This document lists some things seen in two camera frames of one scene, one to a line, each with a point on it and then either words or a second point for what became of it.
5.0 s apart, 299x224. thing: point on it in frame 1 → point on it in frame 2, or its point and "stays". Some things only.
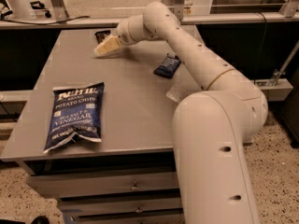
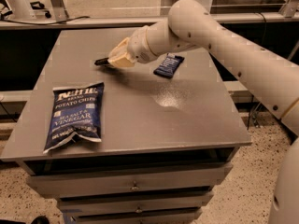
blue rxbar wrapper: [168, 65] stays
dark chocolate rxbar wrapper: [101, 35] → [102, 62]
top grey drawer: [63, 186] stays
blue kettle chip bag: [76, 109] stays
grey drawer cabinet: [129, 177] stays
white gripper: [123, 35] → [139, 47]
